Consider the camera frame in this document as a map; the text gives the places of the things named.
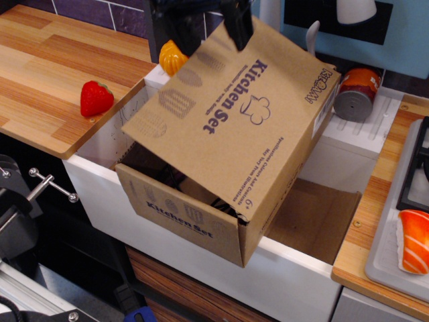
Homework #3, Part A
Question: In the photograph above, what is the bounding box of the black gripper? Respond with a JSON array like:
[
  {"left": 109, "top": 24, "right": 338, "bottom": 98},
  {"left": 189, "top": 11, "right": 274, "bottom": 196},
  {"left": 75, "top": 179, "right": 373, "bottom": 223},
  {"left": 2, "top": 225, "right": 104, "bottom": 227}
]
[{"left": 150, "top": 0, "right": 253, "bottom": 56}]

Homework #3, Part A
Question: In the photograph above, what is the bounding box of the brown cardboard Kitchen Set box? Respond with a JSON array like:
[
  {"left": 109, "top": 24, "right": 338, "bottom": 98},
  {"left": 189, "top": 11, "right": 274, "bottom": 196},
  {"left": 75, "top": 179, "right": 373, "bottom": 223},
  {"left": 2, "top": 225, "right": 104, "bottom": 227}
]
[{"left": 116, "top": 19, "right": 341, "bottom": 267}]

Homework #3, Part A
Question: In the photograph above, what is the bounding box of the orange toy pumpkin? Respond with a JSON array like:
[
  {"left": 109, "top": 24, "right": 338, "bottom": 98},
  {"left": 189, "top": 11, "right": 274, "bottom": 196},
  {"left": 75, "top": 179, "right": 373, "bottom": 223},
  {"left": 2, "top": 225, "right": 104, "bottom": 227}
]
[{"left": 159, "top": 40, "right": 189, "bottom": 76}]

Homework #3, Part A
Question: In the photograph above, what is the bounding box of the white toy faucet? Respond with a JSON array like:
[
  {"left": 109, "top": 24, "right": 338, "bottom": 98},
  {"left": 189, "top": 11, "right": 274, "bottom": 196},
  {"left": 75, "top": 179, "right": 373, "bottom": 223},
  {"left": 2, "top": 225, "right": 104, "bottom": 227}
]
[{"left": 259, "top": 0, "right": 282, "bottom": 32}]

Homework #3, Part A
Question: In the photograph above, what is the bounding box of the red toy strawberry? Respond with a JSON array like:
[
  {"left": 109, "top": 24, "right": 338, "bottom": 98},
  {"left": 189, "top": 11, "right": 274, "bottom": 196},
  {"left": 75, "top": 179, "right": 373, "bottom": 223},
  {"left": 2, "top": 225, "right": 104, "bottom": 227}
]
[{"left": 80, "top": 80, "right": 114, "bottom": 117}]

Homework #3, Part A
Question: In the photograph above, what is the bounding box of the orange toy tin can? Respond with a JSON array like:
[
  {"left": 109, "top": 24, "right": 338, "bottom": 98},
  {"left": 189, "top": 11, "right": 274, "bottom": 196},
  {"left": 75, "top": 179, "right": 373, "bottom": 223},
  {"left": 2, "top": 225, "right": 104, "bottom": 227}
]
[{"left": 334, "top": 65, "right": 381, "bottom": 123}]

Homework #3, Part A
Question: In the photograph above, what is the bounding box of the black stove grate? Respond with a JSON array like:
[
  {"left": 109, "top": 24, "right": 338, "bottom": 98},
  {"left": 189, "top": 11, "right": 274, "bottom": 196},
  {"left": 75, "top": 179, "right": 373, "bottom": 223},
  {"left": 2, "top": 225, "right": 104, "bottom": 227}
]
[{"left": 397, "top": 116, "right": 428, "bottom": 213}]

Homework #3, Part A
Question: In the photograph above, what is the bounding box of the black metal clamp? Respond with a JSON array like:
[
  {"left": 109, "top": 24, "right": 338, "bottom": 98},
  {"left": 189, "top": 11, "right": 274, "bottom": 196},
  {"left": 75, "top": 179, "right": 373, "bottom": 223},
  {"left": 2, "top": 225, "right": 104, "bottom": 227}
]
[{"left": 1, "top": 154, "right": 79, "bottom": 262}]

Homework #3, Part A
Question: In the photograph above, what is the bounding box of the white toy sink basin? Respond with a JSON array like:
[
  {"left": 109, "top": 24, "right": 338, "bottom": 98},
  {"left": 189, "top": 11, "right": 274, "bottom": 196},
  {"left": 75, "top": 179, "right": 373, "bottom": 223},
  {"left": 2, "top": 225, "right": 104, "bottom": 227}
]
[{"left": 64, "top": 67, "right": 404, "bottom": 321}]

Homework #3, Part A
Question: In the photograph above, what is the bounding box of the salmon sushi toy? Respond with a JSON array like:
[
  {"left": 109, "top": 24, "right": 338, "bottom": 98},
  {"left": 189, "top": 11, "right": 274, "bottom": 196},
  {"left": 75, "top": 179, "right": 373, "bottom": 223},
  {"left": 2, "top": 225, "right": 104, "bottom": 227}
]
[{"left": 396, "top": 209, "right": 428, "bottom": 275}]

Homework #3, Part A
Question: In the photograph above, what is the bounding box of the grey stove tray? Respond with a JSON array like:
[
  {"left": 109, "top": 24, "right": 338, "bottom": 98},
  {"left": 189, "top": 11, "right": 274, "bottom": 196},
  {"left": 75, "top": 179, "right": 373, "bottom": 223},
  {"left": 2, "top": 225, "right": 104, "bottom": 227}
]
[{"left": 365, "top": 118, "right": 429, "bottom": 303}]

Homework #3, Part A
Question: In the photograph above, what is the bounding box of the white faucet handle lever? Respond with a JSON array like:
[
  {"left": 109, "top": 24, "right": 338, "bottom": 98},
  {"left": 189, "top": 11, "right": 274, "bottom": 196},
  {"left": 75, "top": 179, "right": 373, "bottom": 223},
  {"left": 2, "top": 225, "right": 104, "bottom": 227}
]
[{"left": 306, "top": 20, "right": 320, "bottom": 56}]

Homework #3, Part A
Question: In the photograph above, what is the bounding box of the blue clamp handle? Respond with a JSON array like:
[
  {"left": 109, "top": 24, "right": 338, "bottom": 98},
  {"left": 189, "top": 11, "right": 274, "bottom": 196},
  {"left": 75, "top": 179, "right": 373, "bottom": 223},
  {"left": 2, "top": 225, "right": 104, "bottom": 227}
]
[{"left": 123, "top": 306, "right": 158, "bottom": 322}]

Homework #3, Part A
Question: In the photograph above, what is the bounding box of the black cable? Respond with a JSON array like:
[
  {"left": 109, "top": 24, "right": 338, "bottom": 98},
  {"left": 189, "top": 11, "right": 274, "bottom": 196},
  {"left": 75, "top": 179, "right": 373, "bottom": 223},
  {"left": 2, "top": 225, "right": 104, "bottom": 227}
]
[{"left": 0, "top": 294, "right": 24, "bottom": 322}]

